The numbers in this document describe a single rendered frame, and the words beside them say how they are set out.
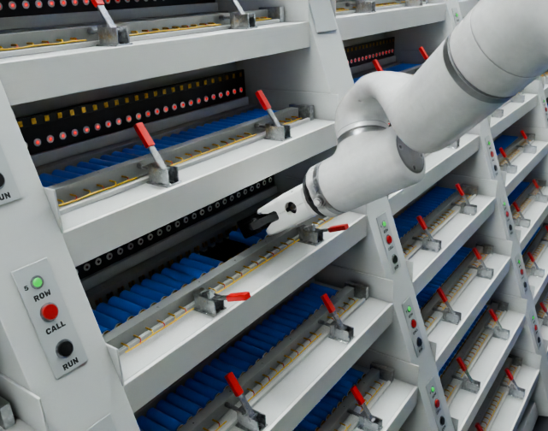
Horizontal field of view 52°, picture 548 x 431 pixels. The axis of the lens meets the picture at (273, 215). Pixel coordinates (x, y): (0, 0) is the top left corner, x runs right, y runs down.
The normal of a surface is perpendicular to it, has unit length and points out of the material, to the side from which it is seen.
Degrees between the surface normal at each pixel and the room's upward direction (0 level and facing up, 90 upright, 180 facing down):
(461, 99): 118
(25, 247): 90
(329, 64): 90
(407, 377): 90
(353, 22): 109
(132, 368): 19
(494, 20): 82
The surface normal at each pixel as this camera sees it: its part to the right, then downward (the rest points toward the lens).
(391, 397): -0.05, -0.93
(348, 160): -0.74, -0.25
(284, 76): -0.59, 0.33
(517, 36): -0.68, 0.61
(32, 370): 0.75, -0.13
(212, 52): 0.81, 0.18
